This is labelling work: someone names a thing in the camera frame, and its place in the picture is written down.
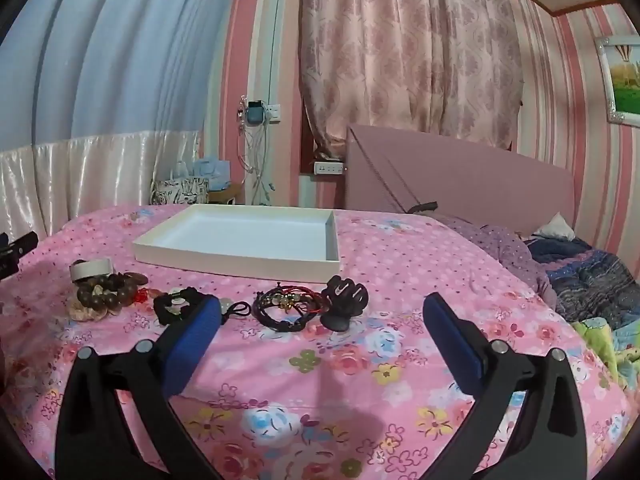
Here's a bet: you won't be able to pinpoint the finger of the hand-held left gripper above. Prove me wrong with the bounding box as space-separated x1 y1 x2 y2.
0 249 21 281
7 232 40 257

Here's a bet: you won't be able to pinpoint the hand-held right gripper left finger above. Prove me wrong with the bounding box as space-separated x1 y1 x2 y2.
54 296 228 480

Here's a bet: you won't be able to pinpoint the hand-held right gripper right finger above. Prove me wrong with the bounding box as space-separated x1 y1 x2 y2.
422 292 587 480

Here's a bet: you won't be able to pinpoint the black braided bracelet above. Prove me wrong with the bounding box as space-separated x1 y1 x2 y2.
152 286 202 327

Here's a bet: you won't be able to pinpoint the black cord bracelets bundle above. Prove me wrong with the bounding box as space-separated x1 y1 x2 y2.
251 286 322 334

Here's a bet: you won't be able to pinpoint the wooden bead bracelet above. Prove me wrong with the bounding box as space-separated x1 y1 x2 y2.
75 272 147 312

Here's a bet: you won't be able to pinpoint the black hair claw clip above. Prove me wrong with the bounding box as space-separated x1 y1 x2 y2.
320 275 369 334

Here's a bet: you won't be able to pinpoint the white shallow box tray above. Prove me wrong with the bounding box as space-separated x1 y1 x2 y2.
132 204 341 284

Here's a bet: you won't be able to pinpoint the red cord bracelet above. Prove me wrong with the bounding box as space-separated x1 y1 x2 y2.
277 284 327 317

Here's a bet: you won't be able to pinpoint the white bangle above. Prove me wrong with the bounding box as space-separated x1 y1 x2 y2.
69 258 114 283

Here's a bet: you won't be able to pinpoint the cream satin curtain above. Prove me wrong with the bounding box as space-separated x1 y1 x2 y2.
0 130 202 239

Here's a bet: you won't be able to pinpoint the purple dotted quilt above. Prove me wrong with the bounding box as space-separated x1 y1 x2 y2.
440 215 557 307

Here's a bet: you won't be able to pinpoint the pink floral bedsheet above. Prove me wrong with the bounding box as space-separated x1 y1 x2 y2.
0 204 636 480

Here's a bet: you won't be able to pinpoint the black-and-white patterned tote bag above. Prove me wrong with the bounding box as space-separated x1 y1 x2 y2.
152 177 210 207

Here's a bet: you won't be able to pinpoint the brown cardboard storage box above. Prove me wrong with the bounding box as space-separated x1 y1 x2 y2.
207 183 244 206

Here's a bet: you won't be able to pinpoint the dark blue patterned quilt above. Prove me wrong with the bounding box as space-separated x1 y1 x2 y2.
524 237 640 329

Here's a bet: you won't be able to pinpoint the green yellow blanket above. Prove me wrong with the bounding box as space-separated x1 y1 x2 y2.
572 317 640 387

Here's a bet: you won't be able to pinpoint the white pillow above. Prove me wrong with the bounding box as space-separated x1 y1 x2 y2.
532 212 576 240

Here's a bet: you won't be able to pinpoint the pink ribbed headboard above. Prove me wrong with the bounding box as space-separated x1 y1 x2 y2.
345 124 576 237

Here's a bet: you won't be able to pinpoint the light blue gift bag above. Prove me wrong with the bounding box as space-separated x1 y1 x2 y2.
192 157 231 191

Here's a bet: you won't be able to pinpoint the light blue curtain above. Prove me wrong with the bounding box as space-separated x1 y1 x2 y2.
0 0 247 152

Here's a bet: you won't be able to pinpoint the pink patterned curtain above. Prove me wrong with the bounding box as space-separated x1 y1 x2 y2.
299 0 524 159

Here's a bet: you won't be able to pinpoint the framed landscape picture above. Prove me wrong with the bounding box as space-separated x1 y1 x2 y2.
593 35 640 127

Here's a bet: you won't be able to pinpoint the hanging white cables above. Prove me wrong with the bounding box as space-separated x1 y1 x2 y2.
238 95 277 206

